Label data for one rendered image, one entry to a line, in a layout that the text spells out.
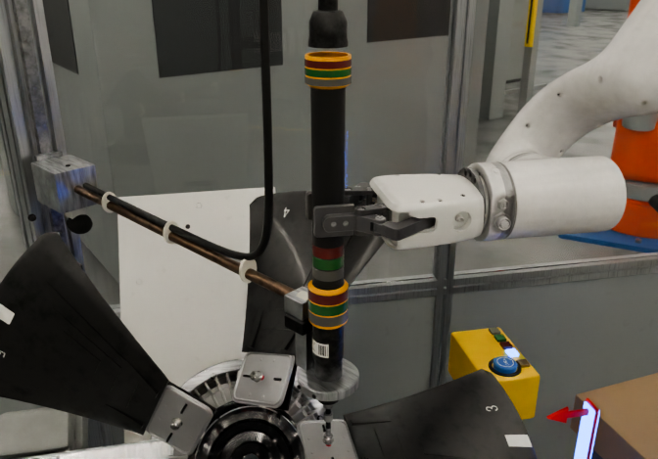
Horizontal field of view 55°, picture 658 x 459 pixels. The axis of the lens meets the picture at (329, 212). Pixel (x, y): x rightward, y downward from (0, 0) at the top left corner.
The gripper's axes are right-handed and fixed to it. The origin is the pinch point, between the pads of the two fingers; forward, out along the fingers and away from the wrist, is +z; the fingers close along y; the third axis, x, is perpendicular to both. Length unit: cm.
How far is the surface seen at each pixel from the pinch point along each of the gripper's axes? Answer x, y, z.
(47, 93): 2, 58, 38
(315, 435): -29.7, 1.7, 1.1
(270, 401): -24.1, 1.8, 6.4
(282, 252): -12.3, 17.4, 2.7
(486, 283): -51, 70, -54
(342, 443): -30.0, -0.1, -1.8
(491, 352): -41, 29, -36
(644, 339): -73, 70, -104
